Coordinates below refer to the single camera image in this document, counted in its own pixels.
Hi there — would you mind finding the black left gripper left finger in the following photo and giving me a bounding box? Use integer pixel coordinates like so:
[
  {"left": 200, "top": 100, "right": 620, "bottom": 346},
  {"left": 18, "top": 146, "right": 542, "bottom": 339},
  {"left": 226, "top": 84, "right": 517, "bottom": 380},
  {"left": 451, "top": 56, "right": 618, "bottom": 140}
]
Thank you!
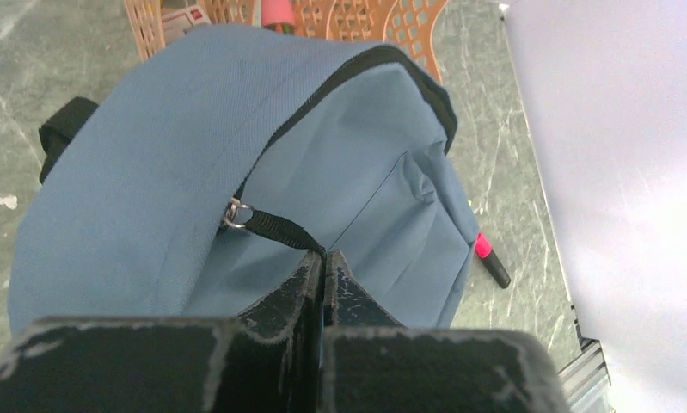
[{"left": 0, "top": 252, "right": 324, "bottom": 412}]

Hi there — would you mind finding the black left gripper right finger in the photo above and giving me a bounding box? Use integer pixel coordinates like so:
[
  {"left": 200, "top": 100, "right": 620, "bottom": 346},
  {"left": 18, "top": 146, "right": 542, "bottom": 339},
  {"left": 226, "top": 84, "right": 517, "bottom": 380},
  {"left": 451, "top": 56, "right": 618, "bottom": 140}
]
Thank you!
[{"left": 323, "top": 250, "right": 570, "bottom": 412}]

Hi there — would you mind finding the blue student backpack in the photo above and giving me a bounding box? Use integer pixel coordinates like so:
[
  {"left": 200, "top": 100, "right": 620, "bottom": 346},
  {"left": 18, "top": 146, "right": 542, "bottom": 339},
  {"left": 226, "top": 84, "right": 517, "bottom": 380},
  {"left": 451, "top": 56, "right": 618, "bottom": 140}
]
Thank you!
[{"left": 7, "top": 25, "right": 479, "bottom": 333}]

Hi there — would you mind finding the pink black highlighter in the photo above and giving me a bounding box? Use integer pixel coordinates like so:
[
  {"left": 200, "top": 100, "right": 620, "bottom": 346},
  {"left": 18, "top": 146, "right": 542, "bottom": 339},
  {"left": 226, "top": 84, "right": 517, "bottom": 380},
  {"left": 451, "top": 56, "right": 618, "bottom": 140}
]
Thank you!
[{"left": 475, "top": 232, "right": 512, "bottom": 289}]

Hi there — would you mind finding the orange plastic file organizer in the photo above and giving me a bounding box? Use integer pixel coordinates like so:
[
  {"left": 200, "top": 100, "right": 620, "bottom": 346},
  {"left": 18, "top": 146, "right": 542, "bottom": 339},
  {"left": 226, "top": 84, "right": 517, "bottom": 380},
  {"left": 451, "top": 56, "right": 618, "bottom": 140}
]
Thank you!
[{"left": 125, "top": 0, "right": 446, "bottom": 81}]

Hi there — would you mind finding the aluminium frame rail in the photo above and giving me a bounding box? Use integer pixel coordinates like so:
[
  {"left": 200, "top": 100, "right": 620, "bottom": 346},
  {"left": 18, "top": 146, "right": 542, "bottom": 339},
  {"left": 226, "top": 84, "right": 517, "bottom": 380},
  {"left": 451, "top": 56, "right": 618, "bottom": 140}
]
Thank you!
[{"left": 559, "top": 339, "right": 614, "bottom": 413}]

